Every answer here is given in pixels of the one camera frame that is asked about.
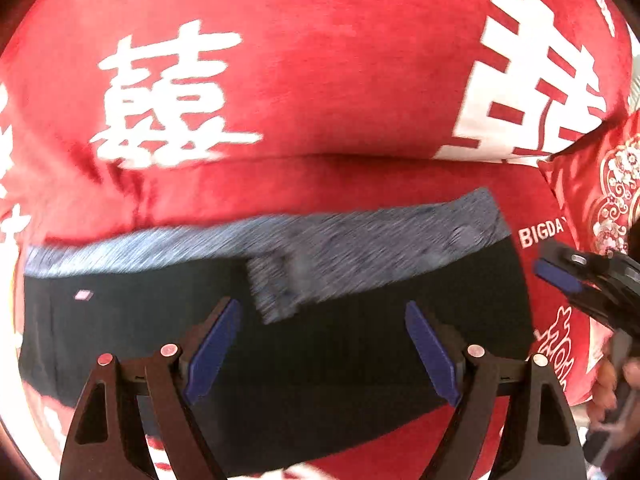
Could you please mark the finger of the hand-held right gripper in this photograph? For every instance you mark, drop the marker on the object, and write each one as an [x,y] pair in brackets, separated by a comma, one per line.
[557,276]
[600,267]

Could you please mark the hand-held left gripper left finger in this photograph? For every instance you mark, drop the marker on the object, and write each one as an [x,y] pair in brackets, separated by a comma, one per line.
[212,350]

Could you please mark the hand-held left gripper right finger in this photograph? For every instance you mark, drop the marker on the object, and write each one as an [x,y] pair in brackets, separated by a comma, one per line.
[432,350]

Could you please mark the person's right hand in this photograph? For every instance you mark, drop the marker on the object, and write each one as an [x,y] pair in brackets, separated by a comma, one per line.
[605,390]

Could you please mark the red embroidered cushion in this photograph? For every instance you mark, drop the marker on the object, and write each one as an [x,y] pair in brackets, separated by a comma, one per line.
[605,195]

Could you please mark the red printed blanket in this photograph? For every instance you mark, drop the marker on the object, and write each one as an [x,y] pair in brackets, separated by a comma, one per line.
[350,85]

